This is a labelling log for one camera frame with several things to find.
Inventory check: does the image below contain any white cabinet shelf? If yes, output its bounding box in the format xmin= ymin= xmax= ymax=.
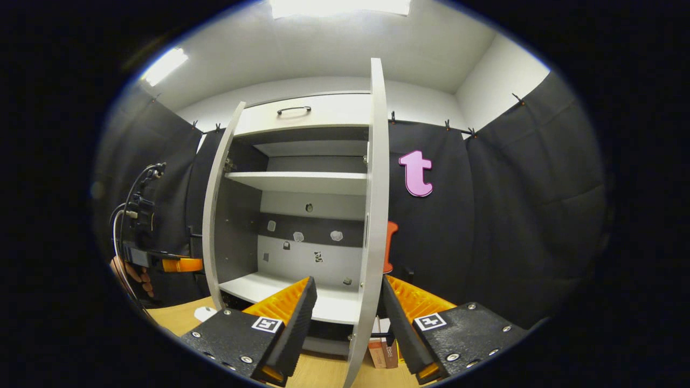
xmin=219 ymin=272 xmax=361 ymax=325
xmin=225 ymin=171 xmax=368 ymax=196

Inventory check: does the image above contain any beige cabinet door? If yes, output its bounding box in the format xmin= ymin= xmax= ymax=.
xmin=344 ymin=58 xmax=390 ymax=388
xmin=202 ymin=101 xmax=247 ymax=312

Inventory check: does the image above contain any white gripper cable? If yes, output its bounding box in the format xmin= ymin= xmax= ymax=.
xmin=112 ymin=208 xmax=143 ymax=305

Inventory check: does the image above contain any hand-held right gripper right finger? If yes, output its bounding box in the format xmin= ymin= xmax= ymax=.
xmin=382 ymin=275 xmax=529 ymax=384

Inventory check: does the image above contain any black door handle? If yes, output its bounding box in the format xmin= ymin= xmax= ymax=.
xmin=188 ymin=226 xmax=205 ymax=260

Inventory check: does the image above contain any yellow sided cardboard box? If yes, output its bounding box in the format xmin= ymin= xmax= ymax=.
xmin=368 ymin=337 xmax=401 ymax=369

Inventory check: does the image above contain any narrow ceiling light strip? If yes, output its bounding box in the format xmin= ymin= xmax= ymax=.
xmin=141 ymin=47 xmax=189 ymax=87

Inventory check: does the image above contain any large ceiling light panel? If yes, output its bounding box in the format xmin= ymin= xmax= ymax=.
xmin=270 ymin=0 xmax=411 ymax=19

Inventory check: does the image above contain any black backdrop cloth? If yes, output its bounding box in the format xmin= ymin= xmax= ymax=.
xmin=92 ymin=73 xmax=607 ymax=329

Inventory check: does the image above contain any beige double-door shoe cabinet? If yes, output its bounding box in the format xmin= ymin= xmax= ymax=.
xmin=202 ymin=58 xmax=390 ymax=388

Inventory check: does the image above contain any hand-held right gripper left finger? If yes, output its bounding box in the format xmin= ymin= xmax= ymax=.
xmin=181 ymin=276 xmax=319 ymax=387

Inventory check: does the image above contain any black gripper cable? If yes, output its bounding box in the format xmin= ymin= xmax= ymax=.
xmin=124 ymin=163 xmax=167 ymax=216

